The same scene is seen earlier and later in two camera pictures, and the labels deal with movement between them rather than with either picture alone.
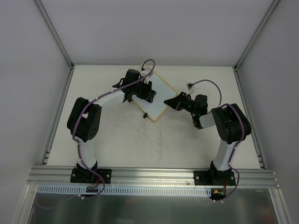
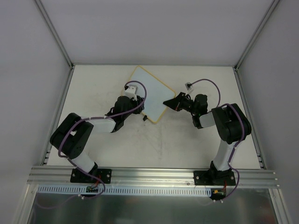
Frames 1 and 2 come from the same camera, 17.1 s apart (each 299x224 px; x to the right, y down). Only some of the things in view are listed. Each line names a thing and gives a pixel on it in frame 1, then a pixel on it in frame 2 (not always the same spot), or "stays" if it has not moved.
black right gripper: [182, 101] stays
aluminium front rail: [156, 177] stays
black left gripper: [145, 91] → [139, 105]
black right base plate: [214, 178] stays
